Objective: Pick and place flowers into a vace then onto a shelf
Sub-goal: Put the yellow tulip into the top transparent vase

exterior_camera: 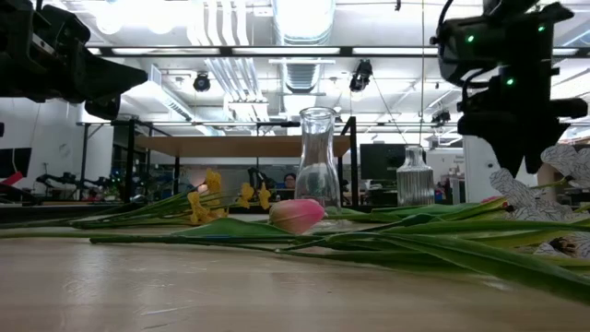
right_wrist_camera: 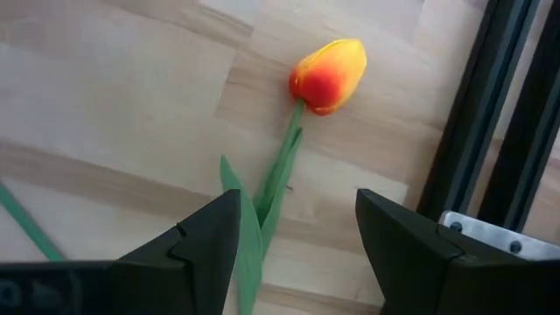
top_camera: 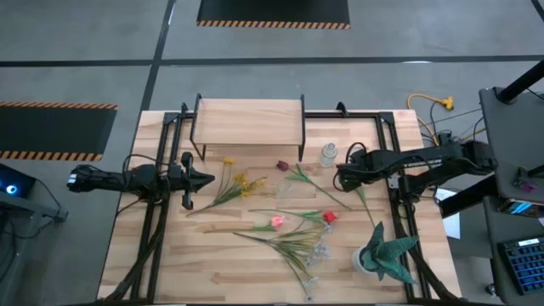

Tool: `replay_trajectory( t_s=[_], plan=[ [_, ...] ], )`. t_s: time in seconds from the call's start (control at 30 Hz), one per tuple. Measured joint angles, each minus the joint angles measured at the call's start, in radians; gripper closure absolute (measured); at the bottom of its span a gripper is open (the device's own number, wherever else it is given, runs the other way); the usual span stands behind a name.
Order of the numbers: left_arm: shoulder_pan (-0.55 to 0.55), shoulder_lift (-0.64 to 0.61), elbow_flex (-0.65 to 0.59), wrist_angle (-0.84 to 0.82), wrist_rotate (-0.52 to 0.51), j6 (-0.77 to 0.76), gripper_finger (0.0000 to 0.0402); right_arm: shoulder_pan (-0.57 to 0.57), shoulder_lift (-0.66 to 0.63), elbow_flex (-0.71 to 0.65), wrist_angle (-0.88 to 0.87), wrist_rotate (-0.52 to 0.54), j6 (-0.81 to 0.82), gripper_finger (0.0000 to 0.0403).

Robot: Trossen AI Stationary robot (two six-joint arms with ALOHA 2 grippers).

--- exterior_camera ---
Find silver ceiling air duct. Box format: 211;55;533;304
271;0;337;46

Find wooden shelf black metal legs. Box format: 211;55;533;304
123;115;360;209

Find ribbed clear glass vase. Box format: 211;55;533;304
395;145;435;208

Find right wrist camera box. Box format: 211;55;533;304
435;16;508;88

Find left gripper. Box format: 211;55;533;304
0;0;148;121

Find black wall screen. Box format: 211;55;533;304
0;147;32;179

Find light green flower stem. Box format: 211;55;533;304
0;198;326;241

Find black metal table frame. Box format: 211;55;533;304
0;202;139;223

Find smooth clear glass carafe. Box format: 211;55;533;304
293;106;342;213

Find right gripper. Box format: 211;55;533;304
458;62;589;179

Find yellow artificial flower spray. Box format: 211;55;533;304
68;168;273;231

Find black computer monitor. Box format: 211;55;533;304
360;143;407;181

